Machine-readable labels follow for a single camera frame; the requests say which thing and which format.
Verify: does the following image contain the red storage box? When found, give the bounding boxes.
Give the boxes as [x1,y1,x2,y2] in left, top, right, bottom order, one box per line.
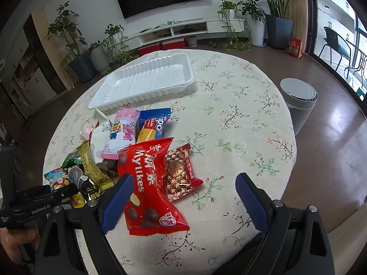
[137,43,161,56]
[160,38,185,50]

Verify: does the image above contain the red storage box left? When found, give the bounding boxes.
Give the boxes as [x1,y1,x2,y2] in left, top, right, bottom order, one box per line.
[137,43,161,56]

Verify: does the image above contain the grey white trash bin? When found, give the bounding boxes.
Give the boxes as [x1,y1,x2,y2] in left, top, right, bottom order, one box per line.
[279,78,318,136]

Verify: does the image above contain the floral round tablecloth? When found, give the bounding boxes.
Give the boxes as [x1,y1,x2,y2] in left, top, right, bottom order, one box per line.
[42,48,297,275]

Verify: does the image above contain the person's left hand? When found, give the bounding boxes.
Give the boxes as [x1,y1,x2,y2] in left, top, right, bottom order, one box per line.
[1,225,40,264]

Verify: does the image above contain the white red snack bag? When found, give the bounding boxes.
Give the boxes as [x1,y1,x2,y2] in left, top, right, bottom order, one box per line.
[90,108,112,164]

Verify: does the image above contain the white plastic tray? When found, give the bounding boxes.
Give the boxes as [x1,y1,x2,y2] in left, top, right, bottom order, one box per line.
[88,53,195,111]

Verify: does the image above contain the left plant dark blue pot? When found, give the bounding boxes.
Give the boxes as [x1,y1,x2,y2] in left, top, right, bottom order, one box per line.
[47,1,97,83]

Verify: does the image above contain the white tv cabinet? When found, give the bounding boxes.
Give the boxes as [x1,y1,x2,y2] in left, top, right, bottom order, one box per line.
[122,17,249,50]

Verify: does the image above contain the pink clear zip bag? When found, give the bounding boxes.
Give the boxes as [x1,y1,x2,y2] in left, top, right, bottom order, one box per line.
[80,124,94,141]

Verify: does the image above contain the plant in white tall pot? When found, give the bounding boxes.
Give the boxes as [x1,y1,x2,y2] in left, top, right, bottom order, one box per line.
[238,0,265,47]

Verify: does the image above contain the red storage box right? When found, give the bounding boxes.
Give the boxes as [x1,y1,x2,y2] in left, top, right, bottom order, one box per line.
[160,38,185,50]

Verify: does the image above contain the small grey pot under cabinet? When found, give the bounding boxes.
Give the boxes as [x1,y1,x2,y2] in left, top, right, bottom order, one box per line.
[185,36,198,47]

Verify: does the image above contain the red patterned small snack pack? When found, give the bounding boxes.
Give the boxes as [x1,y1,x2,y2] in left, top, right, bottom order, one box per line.
[165,143,203,202]

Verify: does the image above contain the black balcony chair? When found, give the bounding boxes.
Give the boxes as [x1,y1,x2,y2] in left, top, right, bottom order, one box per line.
[316,26,356,72]

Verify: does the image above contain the pink cartoon lollipop bag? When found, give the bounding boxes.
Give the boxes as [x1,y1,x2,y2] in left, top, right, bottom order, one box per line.
[101,107,141,160]

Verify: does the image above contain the red bag on floor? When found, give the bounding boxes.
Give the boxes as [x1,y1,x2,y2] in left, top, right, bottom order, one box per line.
[288,38,302,58]

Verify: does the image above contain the red Mylikes chocolate bag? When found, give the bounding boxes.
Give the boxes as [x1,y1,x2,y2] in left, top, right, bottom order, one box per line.
[118,137,189,236]

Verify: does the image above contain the gold wafer snack pack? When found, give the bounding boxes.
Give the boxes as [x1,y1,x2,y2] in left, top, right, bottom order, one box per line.
[77,141,114,192]

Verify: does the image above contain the plant in ribbed white pot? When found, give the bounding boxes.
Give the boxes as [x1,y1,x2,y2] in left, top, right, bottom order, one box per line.
[88,40,109,74]

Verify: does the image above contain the green nut mix bag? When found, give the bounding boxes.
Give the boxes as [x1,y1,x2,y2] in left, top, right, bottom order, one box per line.
[61,151,82,168]

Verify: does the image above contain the tall plant dark blue pot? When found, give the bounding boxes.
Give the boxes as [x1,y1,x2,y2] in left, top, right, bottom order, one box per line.
[255,0,293,50]

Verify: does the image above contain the blue Tipo biscuit pack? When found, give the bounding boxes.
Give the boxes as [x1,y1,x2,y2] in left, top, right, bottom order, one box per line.
[136,107,171,143]

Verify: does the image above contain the blue squirrel chips bag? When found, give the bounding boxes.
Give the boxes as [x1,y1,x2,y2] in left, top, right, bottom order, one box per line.
[44,168,86,209]

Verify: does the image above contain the black silver snack pack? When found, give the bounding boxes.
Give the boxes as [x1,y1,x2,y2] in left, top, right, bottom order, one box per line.
[68,166,86,189]

